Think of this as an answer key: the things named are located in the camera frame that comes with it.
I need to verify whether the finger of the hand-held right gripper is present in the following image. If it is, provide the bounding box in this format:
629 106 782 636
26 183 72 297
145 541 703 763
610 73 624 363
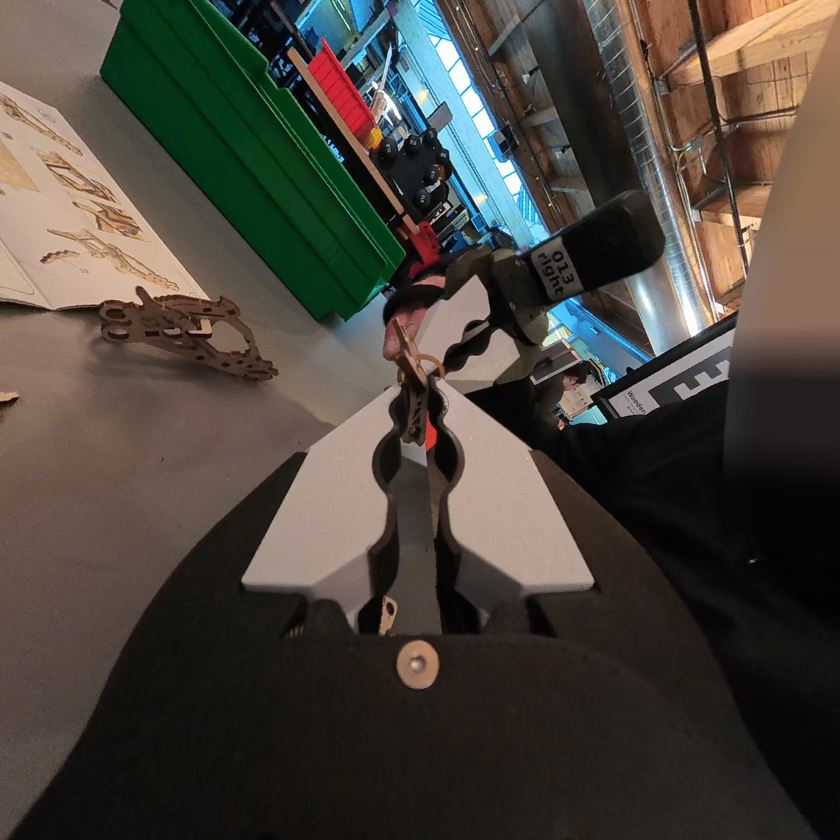
451 327 527 396
419 274 492 361

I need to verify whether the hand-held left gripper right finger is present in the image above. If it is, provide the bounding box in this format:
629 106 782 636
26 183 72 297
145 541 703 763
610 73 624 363
427 379 595 634

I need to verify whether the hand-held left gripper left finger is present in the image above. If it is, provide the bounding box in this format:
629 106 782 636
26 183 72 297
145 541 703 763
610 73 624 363
241 384 421 634

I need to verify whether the wooden model axle assembly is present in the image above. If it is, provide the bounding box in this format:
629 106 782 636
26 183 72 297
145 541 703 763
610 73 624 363
392 317 447 446

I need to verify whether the wooden model side frame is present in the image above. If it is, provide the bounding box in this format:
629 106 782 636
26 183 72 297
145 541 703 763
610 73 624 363
100 286 280 383

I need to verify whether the person's right hand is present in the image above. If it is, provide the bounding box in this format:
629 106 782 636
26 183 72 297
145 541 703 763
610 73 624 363
382 276 454 362

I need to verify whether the black rack with round caps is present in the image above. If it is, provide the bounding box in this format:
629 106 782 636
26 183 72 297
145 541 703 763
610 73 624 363
371 128 454 217

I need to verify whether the black framed paper sign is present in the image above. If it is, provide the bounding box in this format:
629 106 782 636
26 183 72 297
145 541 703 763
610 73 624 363
591 311 739 421

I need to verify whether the wooden side table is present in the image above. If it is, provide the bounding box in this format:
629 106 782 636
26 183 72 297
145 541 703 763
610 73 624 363
287 47 421 237

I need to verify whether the green plastic bin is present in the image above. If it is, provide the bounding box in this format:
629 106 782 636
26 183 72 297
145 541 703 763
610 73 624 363
100 0 406 322

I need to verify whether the red plastic bin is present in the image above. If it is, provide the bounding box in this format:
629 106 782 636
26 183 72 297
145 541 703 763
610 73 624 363
307 38 376 135

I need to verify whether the open instruction booklet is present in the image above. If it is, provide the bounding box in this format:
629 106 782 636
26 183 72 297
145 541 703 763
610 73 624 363
0 80 210 311

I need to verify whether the silver ventilation duct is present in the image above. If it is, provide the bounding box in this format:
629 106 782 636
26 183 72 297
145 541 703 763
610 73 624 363
486 0 716 358

